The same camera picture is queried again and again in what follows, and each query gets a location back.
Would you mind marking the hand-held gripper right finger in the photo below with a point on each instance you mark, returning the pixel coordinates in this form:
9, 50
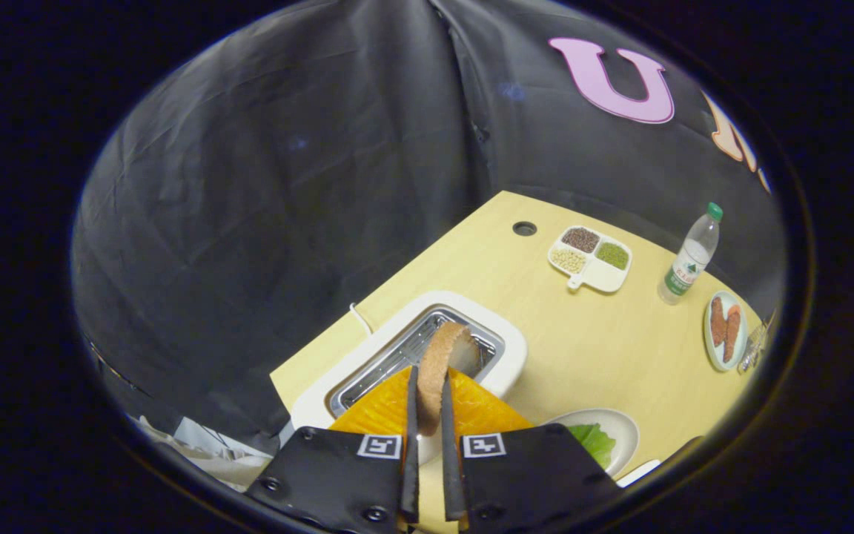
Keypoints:
451, 475

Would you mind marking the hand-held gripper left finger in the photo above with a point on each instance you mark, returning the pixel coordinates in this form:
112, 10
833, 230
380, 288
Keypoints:
411, 475

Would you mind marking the brown crust toast slice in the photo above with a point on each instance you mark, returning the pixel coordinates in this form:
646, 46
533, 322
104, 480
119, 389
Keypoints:
434, 371

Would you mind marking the green lettuce leaf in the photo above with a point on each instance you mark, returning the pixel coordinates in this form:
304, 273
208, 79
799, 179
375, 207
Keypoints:
594, 443

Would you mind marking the white toaster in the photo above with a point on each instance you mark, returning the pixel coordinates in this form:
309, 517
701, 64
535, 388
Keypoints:
516, 348

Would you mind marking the round white plate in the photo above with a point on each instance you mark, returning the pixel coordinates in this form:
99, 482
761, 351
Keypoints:
620, 430

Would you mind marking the white rounded square plate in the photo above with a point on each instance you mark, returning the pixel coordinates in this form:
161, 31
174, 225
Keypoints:
638, 472

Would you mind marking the pale crumpled sheet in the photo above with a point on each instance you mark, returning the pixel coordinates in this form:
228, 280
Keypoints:
204, 445

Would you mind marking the pale beans pile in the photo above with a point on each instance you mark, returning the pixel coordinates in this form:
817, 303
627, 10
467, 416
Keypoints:
568, 260

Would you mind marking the white divided tray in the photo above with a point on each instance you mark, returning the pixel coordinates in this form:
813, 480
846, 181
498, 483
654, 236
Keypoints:
605, 278

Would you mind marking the brown beans pile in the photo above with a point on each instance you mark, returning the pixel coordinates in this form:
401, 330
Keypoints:
581, 239

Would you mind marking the green beans pile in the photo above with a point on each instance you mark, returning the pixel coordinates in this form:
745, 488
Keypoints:
612, 256

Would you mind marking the pale green oval plate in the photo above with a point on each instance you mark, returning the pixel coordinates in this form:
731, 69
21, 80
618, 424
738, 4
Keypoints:
723, 366

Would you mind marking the brown meat patty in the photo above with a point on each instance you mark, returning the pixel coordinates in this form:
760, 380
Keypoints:
732, 334
717, 322

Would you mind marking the clear water bottle green cap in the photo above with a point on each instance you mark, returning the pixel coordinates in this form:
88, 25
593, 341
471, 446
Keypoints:
686, 267

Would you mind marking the black backdrop cloth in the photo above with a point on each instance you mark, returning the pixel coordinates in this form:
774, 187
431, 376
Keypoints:
286, 185

